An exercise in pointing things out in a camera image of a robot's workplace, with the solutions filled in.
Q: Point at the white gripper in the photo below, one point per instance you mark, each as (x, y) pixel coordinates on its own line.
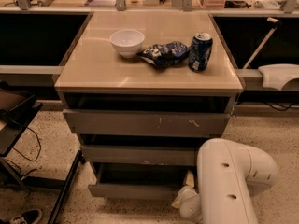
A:
(186, 194)

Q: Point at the grey bottom drawer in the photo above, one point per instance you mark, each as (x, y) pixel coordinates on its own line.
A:
(137, 181)

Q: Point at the grey drawer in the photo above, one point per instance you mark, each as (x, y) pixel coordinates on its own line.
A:
(141, 155)
(137, 181)
(143, 123)

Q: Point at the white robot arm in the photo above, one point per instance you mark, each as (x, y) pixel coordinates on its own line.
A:
(219, 193)

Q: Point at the grey drawer cabinet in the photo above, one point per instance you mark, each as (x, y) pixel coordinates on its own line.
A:
(96, 77)

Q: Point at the grey middle drawer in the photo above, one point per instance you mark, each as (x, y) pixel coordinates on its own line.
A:
(141, 155)

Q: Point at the grey top drawer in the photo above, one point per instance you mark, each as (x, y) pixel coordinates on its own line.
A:
(143, 123)

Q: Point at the blue chip bag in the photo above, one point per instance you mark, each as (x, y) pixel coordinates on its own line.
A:
(165, 55)

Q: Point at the white curved plastic cover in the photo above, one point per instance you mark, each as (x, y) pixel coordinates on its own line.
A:
(276, 76)

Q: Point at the blue soda can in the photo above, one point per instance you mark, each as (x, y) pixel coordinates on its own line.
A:
(200, 51)

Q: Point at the black sneaker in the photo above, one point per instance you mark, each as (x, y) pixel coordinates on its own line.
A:
(28, 217)

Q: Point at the white bowl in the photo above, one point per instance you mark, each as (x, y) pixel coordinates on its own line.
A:
(127, 42)

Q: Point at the black metal cart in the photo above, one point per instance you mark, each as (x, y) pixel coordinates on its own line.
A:
(17, 110)

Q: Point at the white stick with knob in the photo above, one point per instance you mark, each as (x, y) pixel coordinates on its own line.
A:
(275, 24)

